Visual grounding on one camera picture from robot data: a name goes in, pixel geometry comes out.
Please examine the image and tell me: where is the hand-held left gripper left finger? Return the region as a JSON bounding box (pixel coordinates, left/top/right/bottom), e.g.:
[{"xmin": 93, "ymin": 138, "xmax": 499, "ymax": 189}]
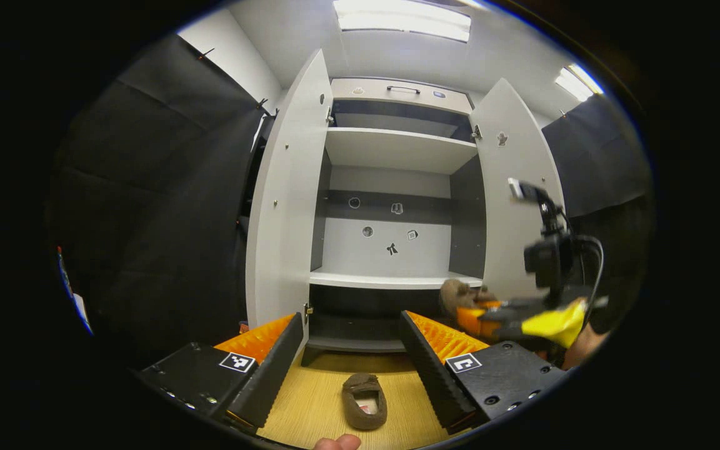
[{"xmin": 137, "ymin": 312, "xmax": 306, "ymax": 435}]

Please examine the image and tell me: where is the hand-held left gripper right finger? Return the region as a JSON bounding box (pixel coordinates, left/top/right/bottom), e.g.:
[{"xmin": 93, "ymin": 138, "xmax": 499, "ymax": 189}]
[{"xmin": 397, "ymin": 311, "xmax": 572, "ymax": 436}]

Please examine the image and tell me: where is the brown fuzzy shoe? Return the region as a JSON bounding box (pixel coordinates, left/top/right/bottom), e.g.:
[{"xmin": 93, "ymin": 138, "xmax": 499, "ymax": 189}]
[
  {"xmin": 439, "ymin": 279, "xmax": 498, "ymax": 316},
  {"xmin": 341, "ymin": 372, "xmax": 389, "ymax": 431}
]

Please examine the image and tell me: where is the white cabinet door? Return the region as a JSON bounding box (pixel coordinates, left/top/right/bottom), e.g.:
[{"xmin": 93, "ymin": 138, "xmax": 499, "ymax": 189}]
[
  {"xmin": 244, "ymin": 49, "xmax": 336, "ymax": 363},
  {"xmin": 469, "ymin": 77, "xmax": 567, "ymax": 301}
]

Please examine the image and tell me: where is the white shoe cabinet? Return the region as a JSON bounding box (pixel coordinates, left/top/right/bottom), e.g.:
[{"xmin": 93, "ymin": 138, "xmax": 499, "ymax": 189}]
[{"xmin": 307, "ymin": 76, "xmax": 489, "ymax": 369}]

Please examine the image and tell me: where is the white cabinet drawer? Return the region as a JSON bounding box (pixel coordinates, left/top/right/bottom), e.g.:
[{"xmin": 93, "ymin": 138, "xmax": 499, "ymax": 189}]
[{"xmin": 330, "ymin": 77, "xmax": 474, "ymax": 115}]

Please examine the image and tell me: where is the black backdrop cloth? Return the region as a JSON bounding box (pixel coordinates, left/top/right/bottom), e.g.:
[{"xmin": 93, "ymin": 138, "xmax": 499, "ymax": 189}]
[
  {"xmin": 541, "ymin": 94, "xmax": 656, "ymax": 301},
  {"xmin": 44, "ymin": 34, "xmax": 283, "ymax": 369}
]

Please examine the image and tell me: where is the small ceiling light panel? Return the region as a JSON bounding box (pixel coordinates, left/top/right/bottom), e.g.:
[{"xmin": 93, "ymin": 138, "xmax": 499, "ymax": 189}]
[{"xmin": 554, "ymin": 62, "xmax": 604, "ymax": 103}]

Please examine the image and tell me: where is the large ceiling light panel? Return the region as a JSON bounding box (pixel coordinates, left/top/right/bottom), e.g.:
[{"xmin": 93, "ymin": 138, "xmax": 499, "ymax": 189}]
[{"xmin": 333, "ymin": 0, "xmax": 472, "ymax": 43}]

